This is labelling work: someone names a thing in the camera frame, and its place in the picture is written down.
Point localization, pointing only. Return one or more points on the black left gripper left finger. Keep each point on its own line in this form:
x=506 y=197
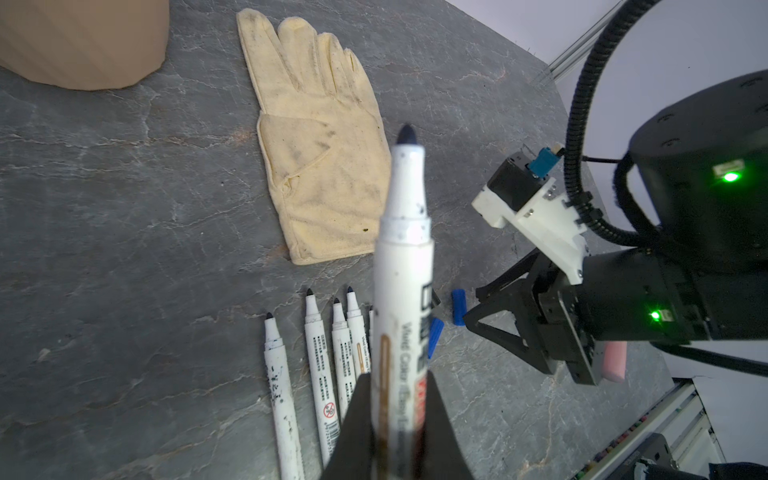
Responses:
x=354 y=451

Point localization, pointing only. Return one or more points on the tan pot with green plant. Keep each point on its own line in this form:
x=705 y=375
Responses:
x=84 y=45

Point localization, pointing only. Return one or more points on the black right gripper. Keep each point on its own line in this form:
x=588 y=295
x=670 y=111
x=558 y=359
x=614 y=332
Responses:
x=627 y=296

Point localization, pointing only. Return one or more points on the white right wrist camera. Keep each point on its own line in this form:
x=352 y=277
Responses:
x=523 y=194

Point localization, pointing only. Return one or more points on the blue pen cap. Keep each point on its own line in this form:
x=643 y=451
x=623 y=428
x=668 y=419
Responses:
x=435 y=332
x=459 y=307

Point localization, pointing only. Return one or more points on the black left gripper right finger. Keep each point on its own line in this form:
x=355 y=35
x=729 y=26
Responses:
x=441 y=456

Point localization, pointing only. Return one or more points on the aluminium cage frame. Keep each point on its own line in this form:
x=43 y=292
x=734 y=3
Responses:
x=581 y=47

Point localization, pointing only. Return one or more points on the beige work glove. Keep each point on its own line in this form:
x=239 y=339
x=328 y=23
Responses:
x=321 y=135

